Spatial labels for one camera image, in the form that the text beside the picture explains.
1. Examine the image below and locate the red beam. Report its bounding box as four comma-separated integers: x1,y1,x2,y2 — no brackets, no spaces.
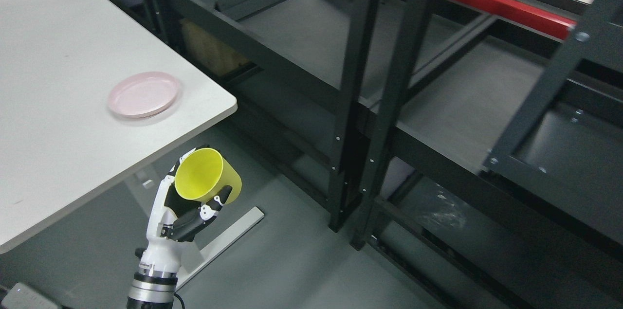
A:
451,0,578,40

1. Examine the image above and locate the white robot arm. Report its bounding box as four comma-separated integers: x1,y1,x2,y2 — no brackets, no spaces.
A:
126,272,178,309

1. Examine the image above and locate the yellow plastic cup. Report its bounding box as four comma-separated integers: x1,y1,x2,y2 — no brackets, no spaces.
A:
174,148,242,203

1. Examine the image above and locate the pink plastic plate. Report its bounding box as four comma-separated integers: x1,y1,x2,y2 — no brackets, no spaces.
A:
107,71,181,118

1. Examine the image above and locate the white table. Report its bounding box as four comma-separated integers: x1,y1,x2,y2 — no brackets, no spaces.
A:
0,0,238,254

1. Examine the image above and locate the black metal shelf rack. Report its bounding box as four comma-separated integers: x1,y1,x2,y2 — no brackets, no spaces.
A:
157,0,622,309

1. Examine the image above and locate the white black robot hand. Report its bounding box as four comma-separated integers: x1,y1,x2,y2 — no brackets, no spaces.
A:
137,145,232,278

